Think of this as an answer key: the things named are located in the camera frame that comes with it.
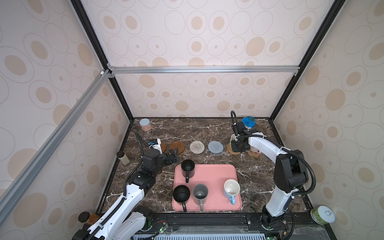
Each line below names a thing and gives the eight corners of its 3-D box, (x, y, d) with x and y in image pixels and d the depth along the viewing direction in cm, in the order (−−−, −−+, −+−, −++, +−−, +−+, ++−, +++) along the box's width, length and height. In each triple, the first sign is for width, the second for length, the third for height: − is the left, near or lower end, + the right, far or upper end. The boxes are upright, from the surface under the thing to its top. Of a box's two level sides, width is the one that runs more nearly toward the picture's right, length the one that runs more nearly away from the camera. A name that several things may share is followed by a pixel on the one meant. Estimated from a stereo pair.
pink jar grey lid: (140, 131, 114) (138, 126, 109) (142, 123, 119) (140, 118, 115) (150, 131, 114) (148, 126, 109) (152, 123, 119) (150, 118, 115)
